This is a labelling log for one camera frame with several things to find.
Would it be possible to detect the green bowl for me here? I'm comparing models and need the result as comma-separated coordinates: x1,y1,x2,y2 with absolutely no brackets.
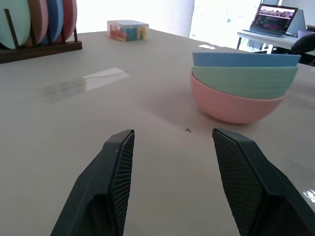
191,64,299,100

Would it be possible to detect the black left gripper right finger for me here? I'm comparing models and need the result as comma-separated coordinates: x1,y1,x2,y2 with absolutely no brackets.
212,127,315,236

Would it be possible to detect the black office chair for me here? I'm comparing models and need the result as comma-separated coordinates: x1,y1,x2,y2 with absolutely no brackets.
291,33,315,66

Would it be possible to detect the pink plate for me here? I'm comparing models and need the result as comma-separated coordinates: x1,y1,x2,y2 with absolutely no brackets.
24,0,49,47

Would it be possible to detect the blue plate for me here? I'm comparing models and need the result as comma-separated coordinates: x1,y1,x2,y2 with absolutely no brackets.
40,0,64,45

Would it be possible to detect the red plate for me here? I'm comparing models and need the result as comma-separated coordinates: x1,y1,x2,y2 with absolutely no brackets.
55,0,78,43

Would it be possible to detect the open laptop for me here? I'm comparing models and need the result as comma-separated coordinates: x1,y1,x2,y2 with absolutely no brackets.
242,3,299,37

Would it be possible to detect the dark wooden plate rack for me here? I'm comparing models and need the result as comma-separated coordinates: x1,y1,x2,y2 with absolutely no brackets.
0,9,83,64

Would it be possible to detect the clear box of colourful pieces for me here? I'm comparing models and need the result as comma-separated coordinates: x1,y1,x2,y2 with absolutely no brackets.
106,19,150,42

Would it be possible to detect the blue bowl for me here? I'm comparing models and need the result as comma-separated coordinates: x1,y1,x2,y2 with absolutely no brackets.
192,52,302,68

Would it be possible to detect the white side table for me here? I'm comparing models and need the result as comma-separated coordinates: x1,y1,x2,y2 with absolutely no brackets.
236,30,302,55

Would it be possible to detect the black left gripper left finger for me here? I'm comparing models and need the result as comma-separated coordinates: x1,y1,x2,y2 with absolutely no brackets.
50,129,135,236

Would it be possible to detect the green plate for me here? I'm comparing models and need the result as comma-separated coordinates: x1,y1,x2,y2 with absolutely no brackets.
0,0,32,49

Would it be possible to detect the pink bowl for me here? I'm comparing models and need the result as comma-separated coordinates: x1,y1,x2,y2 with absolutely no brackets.
189,72,287,124

